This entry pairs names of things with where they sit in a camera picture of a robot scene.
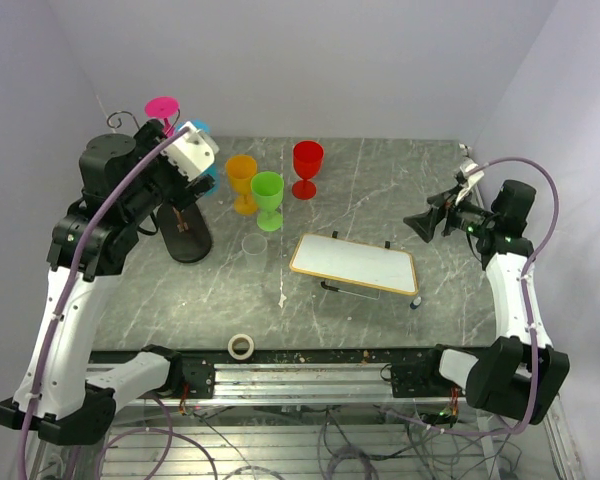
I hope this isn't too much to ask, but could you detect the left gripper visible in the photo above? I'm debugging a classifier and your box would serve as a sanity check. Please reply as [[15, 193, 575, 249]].
[[124, 117, 216, 224]]

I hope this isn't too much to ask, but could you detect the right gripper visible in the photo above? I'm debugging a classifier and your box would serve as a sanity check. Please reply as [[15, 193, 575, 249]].
[[404, 184, 497, 242]]

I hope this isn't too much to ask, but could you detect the blue plastic wine glass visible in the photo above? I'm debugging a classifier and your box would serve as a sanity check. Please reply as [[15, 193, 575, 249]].
[[173, 119, 219, 192]]

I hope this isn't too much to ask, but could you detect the pink plastic wine glass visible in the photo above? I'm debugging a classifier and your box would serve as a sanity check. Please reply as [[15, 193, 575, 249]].
[[144, 96, 181, 137]]

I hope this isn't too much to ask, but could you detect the green plastic wine glass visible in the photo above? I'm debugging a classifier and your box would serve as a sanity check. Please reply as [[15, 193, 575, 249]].
[[251, 171, 284, 232]]

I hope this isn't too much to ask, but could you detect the red plastic wine glass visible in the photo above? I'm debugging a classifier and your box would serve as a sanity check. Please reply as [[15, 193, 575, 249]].
[[292, 140, 324, 200]]

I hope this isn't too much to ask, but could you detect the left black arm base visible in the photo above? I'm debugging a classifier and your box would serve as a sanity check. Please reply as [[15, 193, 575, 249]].
[[128, 345, 216, 399]]

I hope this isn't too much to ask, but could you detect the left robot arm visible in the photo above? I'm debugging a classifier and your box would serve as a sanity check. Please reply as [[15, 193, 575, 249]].
[[0, 120, 218, 446]]

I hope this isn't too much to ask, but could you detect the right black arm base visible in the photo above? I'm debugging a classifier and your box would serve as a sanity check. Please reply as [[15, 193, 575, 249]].
[[375, 344, 486, 398]]

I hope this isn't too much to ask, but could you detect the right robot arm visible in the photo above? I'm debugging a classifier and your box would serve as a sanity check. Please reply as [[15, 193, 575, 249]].
[[403, 180, 570, 425]]

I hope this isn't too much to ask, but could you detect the orange plastic wine glass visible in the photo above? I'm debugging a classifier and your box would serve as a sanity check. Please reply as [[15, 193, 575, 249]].
[[226, 154, 258, 216]]

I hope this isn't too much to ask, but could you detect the clear plastic cup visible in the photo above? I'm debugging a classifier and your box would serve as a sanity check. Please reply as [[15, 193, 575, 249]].
[[241, 233, 268, 272]]

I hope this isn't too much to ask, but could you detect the black marker pen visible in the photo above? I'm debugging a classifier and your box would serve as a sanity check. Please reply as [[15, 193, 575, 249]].
[[320, 280, 380, 301]]

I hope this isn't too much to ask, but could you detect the white tape roll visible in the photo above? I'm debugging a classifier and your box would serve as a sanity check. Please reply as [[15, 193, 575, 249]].
[[227, 334, 255, 361]]

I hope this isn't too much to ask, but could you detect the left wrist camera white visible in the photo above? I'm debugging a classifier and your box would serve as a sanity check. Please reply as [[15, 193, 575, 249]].
[[162, 121, 219, 182]]

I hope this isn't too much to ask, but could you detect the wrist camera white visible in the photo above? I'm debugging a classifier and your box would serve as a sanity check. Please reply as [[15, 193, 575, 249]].
[[455, 158, 484, 205], [162, 121, 219, 182]]

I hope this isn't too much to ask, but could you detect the copper wire wine glass rack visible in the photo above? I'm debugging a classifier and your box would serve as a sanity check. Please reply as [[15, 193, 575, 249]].
[[105, 109, 213, 264]]

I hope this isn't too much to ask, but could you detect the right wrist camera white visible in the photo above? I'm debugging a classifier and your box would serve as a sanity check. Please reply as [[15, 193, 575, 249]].
[[455, 158, 484, 205]]

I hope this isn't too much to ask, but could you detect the small whiteboard wooden frame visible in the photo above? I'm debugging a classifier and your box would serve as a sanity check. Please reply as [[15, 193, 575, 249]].
[[289, 233, 419, 296]]

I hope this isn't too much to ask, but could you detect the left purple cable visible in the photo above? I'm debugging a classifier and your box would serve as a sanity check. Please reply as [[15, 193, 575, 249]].
[[17, 125, 191, 480]]

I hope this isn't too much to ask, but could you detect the aluminium rail frame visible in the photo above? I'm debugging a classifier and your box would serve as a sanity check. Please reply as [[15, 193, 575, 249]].
[[34, 362, 561, 406]]

